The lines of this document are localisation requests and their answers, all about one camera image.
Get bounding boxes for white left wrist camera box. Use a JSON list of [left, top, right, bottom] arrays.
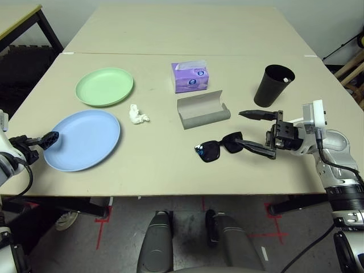
[[0, 109, 9, 133]]

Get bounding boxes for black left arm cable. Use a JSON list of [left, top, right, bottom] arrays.
[[0, 159, 34, 197]]

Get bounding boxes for grey robot leg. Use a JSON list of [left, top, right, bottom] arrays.
[[206, 209, 265, 271], [136, 210, 175, 273]]

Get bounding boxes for white tissue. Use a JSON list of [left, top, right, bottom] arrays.
[[129, 104, 151, 125]]

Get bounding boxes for grey glasses case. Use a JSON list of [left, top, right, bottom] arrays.
[[176, 90, 231, 131]]

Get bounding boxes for white sneaker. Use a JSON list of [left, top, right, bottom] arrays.
[[55, 212, 78, 231]]

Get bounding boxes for black plastic cup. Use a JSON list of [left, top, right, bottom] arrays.
[[253, 64, 296, 108]]

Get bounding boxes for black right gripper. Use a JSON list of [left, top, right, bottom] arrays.
[[234, 109, 304, 159]]

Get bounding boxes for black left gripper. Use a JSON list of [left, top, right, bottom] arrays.
[[8, 131, 60, 164]]

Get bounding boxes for grey left robot leg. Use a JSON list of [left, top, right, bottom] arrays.
[[136, 210, 175, 273]]

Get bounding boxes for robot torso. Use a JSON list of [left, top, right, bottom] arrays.
[[170, 266, 257, 273]]

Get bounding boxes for black-framed side desk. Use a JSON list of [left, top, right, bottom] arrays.
[[0, 4, 64, 53]]

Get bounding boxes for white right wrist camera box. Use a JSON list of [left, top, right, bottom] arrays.
[[302, 99, 328, 134]]

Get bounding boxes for wooden stool frame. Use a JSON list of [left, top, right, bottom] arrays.
[[334, 52, 364, 109]]

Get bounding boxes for grey right robot leg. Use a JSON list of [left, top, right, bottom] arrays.
[[206, 209, 265, 271]]

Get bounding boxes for black table foot bar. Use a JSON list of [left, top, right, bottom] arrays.
[[0, 196, 110, 218], [268, 195, 330, 216]]

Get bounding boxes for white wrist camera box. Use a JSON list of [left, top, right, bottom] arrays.
[[0, 109, 9, 133], [302, 99, 328, 134]]

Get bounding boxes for green plastic plate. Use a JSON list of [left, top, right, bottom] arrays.
[[75, 67, 134, 108]]

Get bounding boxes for blue plastic plate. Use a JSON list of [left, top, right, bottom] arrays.
[[43, 109, 121, 172]]

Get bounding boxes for black foam floor mat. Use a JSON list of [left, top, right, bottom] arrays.
[[0, 44, 62, 120]]

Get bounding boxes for black sunglasses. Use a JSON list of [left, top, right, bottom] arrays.
[[195, 131, 245, 163]]

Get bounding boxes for purple tissue box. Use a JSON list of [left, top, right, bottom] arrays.
[[171, 60, 210, 94]]

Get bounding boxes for thin black stand rod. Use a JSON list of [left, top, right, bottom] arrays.
[[322, 35, 358, 60]]

